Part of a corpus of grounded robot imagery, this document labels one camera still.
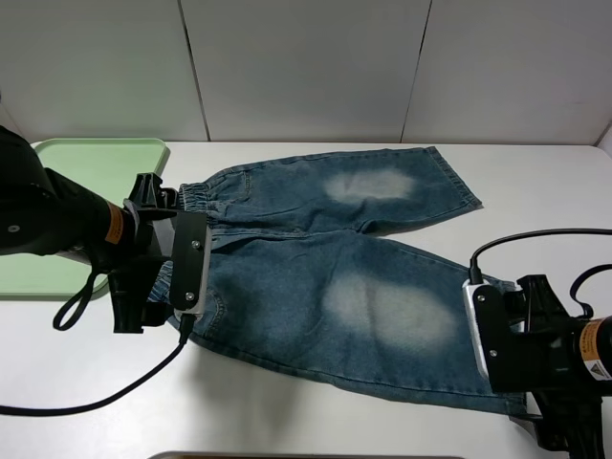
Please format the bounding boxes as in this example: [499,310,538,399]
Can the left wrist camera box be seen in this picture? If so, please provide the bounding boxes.
[169,211,211,320]

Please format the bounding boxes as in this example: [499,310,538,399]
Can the children's blue denim shorts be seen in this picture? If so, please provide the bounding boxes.
[145,145,540,425]

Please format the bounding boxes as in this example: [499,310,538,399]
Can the light green plastic tray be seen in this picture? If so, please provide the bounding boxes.
[1,139,169,299]

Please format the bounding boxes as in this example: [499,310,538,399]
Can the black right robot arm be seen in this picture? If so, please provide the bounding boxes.
[514,274,611,458]

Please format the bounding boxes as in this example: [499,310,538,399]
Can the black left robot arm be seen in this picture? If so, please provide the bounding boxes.
[1,128,178,334]

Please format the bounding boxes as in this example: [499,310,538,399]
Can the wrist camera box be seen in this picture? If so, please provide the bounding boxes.
[462,280,525,393]
[169,211,211,320]

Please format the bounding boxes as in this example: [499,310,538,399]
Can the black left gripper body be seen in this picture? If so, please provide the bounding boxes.
[93,200,178,287]

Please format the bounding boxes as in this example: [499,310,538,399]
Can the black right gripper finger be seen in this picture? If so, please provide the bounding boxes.
[533,391,611,459]
[510,274,580,330]

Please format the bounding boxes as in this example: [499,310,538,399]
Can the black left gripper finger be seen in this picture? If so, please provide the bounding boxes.
[128,173,179,210]
[110,260,168,334]

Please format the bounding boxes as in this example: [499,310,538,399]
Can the black left camera cable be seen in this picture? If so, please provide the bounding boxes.
[0,315,195,416]

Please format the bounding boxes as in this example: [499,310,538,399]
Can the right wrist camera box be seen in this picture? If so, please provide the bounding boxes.
[462,280,525,393]

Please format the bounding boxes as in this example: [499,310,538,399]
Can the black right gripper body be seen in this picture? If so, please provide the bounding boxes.
[506,317,611,411]

